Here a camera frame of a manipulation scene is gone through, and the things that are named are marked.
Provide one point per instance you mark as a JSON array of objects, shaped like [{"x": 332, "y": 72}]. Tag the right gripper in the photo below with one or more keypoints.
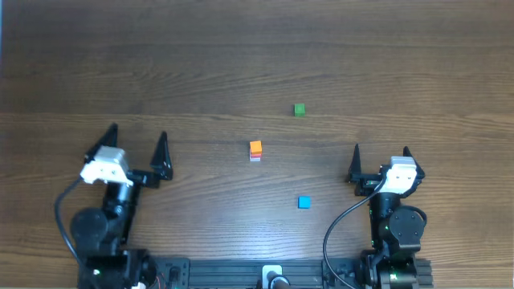
[{"x": 367, "y": 184}]

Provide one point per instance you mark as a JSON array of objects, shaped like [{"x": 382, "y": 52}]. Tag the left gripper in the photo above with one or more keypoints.
[{"x": 146, "y": 179}]

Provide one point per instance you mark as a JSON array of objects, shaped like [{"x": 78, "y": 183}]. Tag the blue cube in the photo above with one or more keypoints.
[{"x": 304, "y": 202}]

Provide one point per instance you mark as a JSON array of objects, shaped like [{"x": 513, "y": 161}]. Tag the green cube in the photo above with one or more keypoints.
[{"x": 299, "y": 109}]

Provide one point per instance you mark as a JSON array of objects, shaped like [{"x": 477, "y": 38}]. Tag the orange cube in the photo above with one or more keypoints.
[{"x": 255, "y": 147}]

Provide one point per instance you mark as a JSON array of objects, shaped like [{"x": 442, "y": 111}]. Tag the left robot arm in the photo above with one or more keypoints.
[{"x": 94, "y": 229}]

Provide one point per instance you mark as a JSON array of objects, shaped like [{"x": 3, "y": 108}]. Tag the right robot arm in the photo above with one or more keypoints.
[{"x": 405, "y": 229}]

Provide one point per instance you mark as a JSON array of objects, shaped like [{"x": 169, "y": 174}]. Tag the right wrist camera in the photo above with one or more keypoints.
[{"x": 399, "y": 174}]

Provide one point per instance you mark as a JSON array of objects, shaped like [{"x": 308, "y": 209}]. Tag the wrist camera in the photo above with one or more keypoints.
[
  {"x": 399, "y": 174},
  {"x": 106, "y": 164}
]

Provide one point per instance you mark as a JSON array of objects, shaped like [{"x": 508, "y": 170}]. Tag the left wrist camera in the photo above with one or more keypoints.
[{"x": 106, "y": 164}]

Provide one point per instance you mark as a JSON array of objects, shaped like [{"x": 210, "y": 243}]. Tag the mounting rail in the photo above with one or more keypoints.
[{"x": 225, "y": 273}]

